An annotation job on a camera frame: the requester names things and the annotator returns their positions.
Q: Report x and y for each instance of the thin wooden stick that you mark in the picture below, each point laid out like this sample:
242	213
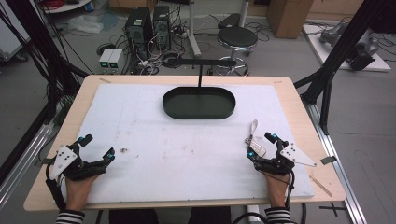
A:
320	186

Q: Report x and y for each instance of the white power supply unit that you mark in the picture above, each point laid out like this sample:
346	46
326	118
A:
115	61
106	60

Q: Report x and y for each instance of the black metal frame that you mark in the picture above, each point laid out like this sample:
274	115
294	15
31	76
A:
339	53
37	53

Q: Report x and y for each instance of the person's left hand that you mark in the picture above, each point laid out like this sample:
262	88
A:
77	191

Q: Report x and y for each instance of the black round stool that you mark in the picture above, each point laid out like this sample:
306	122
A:
236	40

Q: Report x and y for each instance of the white foam mat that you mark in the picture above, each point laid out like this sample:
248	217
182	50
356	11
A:
193	155

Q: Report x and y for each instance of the cardboard box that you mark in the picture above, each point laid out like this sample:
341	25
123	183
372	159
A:
289	17

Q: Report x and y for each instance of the aluminium rail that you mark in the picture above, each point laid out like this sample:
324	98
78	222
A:
21	158
337	165

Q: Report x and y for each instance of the white table leg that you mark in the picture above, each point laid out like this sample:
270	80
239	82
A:
193	31

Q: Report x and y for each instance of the grey machine on board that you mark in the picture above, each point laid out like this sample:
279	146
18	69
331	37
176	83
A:
351	43

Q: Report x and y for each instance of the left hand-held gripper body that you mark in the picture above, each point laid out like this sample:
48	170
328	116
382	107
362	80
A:
73	166

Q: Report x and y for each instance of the black oval tray hanger stand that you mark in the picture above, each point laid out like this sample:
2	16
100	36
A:
199	104

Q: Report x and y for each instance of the black tape piece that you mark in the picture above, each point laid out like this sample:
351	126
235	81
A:
328	160

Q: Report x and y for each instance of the large black computer tower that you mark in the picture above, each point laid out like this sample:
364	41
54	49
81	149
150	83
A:
138	34

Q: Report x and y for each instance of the person's right hand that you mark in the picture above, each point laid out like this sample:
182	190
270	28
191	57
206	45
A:
275	188

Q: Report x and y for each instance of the clear plastic bag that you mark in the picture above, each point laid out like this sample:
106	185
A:
84	23

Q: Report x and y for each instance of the slim black computer tower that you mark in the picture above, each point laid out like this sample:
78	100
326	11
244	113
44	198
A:
162	26

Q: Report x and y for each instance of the white floor board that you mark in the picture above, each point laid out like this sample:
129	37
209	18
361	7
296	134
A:
339	53

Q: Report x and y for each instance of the white power strip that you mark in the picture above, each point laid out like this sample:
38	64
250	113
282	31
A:
253	213

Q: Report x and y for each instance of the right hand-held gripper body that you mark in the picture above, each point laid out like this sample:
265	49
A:
285	157

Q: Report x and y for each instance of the wooden table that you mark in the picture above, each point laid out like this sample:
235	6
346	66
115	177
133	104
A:
311	124

